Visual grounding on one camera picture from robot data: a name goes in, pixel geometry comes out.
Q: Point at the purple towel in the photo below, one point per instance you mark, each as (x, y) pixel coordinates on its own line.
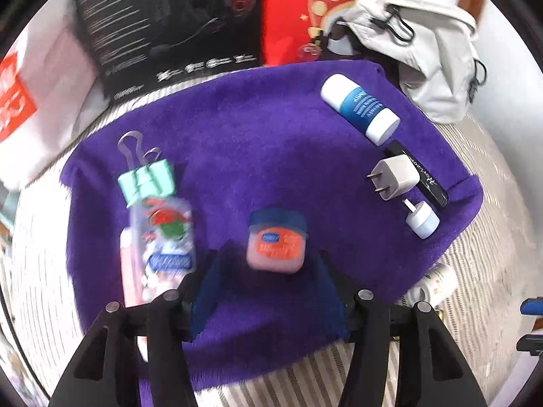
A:
(245, 141)

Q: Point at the striped mattress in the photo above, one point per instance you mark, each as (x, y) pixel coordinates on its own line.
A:
(495, 260)

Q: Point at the grey Nike waist bag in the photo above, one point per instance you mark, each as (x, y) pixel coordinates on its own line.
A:
(439, 69)

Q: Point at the black Horizon case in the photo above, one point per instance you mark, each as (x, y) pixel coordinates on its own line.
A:
(427, 185)

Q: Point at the small white pill bottle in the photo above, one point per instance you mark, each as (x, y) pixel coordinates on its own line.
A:
(437, 284)

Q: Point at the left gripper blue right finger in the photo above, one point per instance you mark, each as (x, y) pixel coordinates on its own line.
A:
(335, 294)

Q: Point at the white Miniso shopping bag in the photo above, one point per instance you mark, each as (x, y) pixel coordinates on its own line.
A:
(50, 94)

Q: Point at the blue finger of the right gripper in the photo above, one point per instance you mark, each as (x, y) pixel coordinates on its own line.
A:
(532, 343)
(532, 306)

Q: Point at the clear mint candy bottle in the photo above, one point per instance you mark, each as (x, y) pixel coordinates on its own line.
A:
(163, 244)

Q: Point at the pink lip balm tube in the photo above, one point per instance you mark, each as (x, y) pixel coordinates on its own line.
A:
(130, 275)

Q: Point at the small white USB light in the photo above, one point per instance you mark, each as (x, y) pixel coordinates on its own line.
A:
(422, 220)

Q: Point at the white USB wall charger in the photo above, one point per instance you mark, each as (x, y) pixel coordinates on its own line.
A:
(394, 176)

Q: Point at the white blue balm stick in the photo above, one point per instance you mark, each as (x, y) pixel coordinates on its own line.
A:
(362, 110)

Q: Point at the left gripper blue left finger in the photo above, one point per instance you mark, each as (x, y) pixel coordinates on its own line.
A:
(208, 284)

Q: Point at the blue lid vaseline jar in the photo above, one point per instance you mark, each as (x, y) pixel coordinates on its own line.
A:
(276, 240)

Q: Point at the black headset box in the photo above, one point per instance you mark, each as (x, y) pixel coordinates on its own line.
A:
(140, 46)

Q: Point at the green binder clip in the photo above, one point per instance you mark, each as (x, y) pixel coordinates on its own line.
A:
(148, 174)

